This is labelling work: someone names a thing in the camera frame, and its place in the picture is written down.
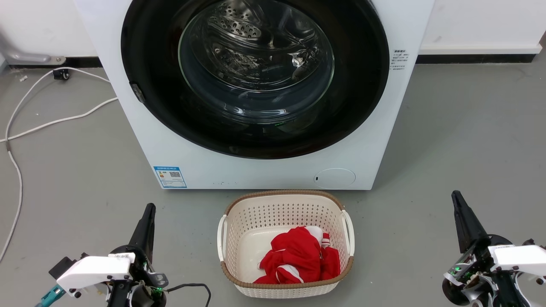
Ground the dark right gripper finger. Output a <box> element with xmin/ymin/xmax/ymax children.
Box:
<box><xmin>456</xmin><ymin>191</ymin><xmax>491</xmax><ymax>250</ymax></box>
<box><xmin>451</xmin><ymin>191</ymin><xmax>475</xmax><ymax>255</ymax></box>

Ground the cream perforated laundry basket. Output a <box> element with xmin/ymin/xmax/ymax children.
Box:
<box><xmin>217</xmin><ymin>190</ymin><xmax>355</xmax><ymax>298</ymax></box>

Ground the steel washing machine drum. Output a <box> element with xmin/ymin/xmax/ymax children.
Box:
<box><xmin>179</xmin><ymin>0</ymin><xmax>335</xmax><ymax>112</ymax></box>

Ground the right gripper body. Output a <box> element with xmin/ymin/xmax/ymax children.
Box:
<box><xmin>441</xmin><ymin>236</ymin><xmax>546</xmax><ymax>307</ymax></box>

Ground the white front-load washing machine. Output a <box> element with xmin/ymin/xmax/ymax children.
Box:
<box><xmin>73</xmin><ymin>0</ymin><xmax>436</xmax><ymax>191</ymax></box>

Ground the white power cable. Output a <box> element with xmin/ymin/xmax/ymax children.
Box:
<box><xmin>0</xmin><ymin>97</ymin><xmax>119</xmax><ymax>143</ymax></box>
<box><xmin>0</xmin><ymin>67</ymin><xmax>111</xmax><ymax>262</ymax></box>

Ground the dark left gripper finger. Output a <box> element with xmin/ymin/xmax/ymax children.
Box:
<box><xmin>143</xmin><ymin>204</ymin><xmax>157</xmax><ymax>262</ymax></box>
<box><xmin>128</xmin><ymin>204</ymin><xmax>151</xmax><ymax>257</ymax></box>

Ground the red and white garment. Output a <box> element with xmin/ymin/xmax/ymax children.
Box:
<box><xmin>253</xmin><ymin>226</ymin><xmax>341</xmax><ymax>285</ymax></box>

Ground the small printed text sticker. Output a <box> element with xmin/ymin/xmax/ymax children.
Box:
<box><xmin>392</xmin><ymin>49</ymin><xmax>410</xmax><ymax>75</ymax></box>

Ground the teal plastic connector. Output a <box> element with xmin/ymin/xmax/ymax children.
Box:
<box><xmin>35</xmin><ymin>285</ymin><xmax>67</xmax><ymax>307</ymax></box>

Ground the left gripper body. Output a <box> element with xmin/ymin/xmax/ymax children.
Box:
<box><xmin>106</xmin><ymin>246</ymin><xmax>170</xmax><ymax>307</ymax></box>

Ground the round white filter cover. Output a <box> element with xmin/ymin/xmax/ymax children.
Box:
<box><xmin>314</xmin><ymin>168</ymin><xmax>357</xmax><ymax>189</ymax></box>

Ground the blue energy label sticker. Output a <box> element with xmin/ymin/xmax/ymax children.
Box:
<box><xmin>153</xmin><ymin>166</ymin><xmax>188</xmax><ymax>189</ymax></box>

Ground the black round washer door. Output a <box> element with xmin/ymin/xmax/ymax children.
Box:
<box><xmin>121</xmin><ymin>0</ymin><xmax>390</xmax><ymax>160</ymax></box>

